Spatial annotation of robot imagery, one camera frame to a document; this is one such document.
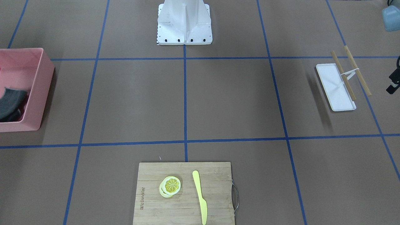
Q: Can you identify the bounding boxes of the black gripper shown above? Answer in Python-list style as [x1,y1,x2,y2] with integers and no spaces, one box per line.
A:
[386,56,400,94]

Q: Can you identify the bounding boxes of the dark grey cloth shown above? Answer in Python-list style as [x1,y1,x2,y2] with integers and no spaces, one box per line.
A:
[0,87,28,123]

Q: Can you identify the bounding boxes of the wooden rack bar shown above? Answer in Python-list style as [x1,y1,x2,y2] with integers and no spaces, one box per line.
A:
[344,45,372,96]
[331,50,356,101]

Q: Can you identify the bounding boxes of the white rack tray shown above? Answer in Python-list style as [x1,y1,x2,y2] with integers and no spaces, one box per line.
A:
[316,63,356,112]

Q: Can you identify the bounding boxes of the yellow plastic knife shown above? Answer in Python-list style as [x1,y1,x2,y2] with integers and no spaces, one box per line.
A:
[192,170,208,225]

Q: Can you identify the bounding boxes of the yellow lemon slices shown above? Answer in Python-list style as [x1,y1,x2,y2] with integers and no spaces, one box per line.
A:
[159,176,181,198]

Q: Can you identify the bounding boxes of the wooden cutting board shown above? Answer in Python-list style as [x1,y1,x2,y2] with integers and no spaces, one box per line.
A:
[133,162,235,225]

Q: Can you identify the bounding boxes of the pink plastic bin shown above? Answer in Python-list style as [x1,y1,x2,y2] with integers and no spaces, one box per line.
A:
[0,47,55,132]

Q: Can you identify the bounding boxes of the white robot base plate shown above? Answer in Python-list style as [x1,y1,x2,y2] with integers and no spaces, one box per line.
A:
[156,0,213,45]

